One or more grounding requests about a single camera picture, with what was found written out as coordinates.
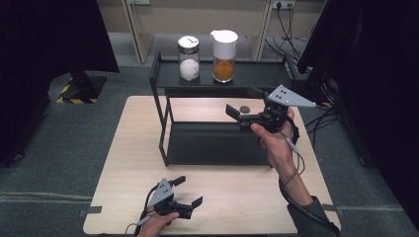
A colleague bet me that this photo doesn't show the light wooden desk frame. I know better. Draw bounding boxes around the light wooden desk frame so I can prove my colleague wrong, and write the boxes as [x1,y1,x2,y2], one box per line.
[121,0,275,64]

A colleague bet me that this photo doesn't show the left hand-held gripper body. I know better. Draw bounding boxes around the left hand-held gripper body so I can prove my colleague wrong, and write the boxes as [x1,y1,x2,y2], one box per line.
[149,177,194,220]

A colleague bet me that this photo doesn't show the person's left hand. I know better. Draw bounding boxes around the person's left hand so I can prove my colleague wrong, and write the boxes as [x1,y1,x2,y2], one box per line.
[136,211,181,237]

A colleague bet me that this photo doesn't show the person's right hand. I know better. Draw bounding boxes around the person's right hand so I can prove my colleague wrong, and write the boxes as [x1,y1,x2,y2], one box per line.
[250,107,298,180]

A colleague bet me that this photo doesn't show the right hand-held gripper cable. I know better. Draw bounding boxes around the right hand-held gripper cable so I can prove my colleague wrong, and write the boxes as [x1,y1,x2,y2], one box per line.
[278,115,342,237]

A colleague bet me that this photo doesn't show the grey floor cable strip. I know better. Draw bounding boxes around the grey floor cable strip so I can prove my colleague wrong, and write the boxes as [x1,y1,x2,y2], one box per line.
[0,191,94,202]

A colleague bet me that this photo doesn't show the grey tape piece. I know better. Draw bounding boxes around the grey tape piece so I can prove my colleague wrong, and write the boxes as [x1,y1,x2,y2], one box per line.
[321,202,346,217]
[78,204,104,218]

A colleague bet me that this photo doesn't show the glass jar with metal lid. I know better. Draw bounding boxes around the glass jar with metal lid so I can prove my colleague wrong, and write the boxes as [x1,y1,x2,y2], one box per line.
[177,35,202,82]

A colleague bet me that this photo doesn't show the black floor cables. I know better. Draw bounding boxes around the black floor cables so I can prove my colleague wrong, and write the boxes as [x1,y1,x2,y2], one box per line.
[264,5,311,63]
[303,104,341,150]

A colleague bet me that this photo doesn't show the left hand-held gripper cable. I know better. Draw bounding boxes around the left hand-held gripper cable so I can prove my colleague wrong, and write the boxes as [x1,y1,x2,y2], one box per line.
[125,183,160,237]

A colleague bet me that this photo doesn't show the glass jar with white lid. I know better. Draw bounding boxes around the glass jar with white lid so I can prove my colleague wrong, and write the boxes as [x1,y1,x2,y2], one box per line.
[209,29,239,84]

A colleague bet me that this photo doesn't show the black curtain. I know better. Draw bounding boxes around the black curtain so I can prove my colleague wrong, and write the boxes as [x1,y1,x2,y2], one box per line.
[295,0,419,231]
[0,0,121,168]

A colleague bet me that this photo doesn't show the black metal rack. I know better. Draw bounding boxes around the black metal rack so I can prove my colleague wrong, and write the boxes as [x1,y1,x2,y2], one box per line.
[148,49,296,169]

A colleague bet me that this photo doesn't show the white wall power outlet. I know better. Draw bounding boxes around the white wall power outlet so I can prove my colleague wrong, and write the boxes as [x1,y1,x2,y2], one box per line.
[271,0,296,11]

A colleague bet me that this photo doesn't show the hand-held gripper cable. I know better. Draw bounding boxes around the hand-held gripper cable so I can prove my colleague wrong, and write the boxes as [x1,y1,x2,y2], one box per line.
[278,115,342,237]
[125,183,160,237]

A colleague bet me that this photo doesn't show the black stand base striped tape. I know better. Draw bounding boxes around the black stand base striped tape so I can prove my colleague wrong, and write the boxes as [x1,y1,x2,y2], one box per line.
[293,74,334,109]
[54,70,109,106]

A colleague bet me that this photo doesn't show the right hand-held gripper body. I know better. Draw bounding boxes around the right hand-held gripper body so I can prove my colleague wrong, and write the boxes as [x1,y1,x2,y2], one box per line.
[238,84,317,134]

